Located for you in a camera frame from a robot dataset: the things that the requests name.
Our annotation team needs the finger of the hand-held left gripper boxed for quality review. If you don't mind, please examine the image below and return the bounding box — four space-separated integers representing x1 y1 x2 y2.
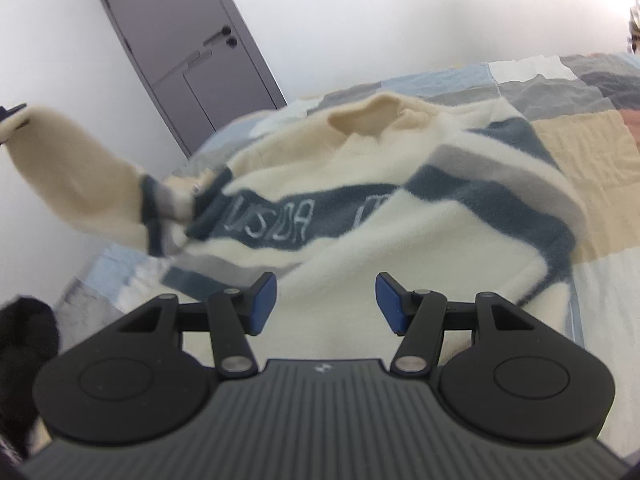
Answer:
0 104 28 147

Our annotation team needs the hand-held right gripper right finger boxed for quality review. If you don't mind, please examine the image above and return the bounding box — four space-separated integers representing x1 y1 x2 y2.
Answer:
375 272 540 378

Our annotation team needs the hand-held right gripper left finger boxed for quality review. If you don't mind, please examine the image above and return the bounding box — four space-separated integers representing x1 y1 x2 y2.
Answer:
116 272 278 380

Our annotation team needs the cream blue striped sweater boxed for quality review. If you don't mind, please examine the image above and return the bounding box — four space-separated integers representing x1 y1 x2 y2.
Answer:
0 92 588 361

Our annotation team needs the grey door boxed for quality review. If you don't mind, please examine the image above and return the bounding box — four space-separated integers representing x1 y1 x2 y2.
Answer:
90 0 288 158

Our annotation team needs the black bag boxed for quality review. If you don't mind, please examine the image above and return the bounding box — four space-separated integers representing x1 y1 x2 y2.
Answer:
0 297 61 463

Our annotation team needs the patchwork quilt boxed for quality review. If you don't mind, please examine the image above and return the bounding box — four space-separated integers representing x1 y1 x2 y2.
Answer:
52 52 640 461

